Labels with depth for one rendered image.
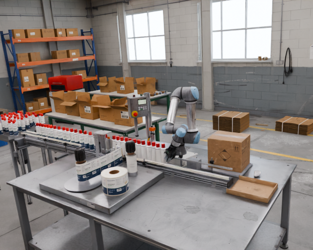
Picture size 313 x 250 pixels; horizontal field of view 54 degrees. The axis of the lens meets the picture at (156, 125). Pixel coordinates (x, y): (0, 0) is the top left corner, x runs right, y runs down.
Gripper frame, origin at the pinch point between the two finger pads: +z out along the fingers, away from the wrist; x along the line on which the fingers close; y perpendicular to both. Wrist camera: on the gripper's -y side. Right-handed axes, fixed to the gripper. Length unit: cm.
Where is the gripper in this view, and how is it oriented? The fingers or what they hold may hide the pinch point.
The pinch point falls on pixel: (167, 160)
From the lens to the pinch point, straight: 270.2
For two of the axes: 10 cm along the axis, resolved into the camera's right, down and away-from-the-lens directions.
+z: -3.5, 7.8, 5.1
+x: 7.4, 5.7, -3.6
